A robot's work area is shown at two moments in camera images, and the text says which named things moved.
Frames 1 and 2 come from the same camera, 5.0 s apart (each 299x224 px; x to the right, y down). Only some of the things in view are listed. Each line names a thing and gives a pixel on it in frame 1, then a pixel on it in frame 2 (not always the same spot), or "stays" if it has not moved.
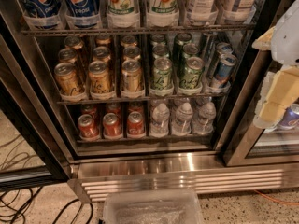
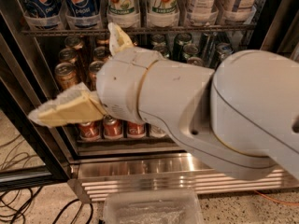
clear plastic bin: x=152 y=207 stays
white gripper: x=287 y=39 → x=121 y=83
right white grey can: x=237 y=1 stays
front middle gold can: x=99 y=77 stays
